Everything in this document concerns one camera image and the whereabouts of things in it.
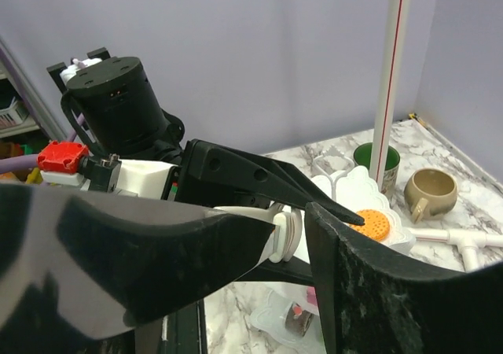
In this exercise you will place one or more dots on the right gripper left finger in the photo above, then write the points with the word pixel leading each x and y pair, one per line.
pixel 129 251

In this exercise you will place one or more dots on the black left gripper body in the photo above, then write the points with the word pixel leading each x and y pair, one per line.
pixel 214 175

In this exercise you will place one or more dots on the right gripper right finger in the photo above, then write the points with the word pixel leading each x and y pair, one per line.
pixel 372 299

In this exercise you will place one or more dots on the orange sandwich biscuit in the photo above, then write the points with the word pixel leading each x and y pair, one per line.
pixel 377 226

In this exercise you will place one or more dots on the pink cake slice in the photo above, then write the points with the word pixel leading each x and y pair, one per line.
pixel 311 296

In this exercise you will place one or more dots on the chocolate swiss roll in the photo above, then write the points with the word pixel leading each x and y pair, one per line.
pixel 298 320

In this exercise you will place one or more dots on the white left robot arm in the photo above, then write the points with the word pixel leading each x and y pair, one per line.
pixel 110 103

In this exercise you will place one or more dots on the middle white pvc pole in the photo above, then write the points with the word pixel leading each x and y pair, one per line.
pixel 467 242

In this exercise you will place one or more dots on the white pvc pole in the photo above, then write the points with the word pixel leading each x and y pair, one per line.
pixel 467 242
pixel 395 33

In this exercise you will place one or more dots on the beige ceramic mug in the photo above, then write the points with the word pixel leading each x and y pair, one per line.
pixel 430 194

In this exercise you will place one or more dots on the left white pvc pole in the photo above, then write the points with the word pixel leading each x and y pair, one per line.
pixel 395 33

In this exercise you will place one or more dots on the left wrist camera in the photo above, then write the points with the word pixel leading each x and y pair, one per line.
pixel 70 164

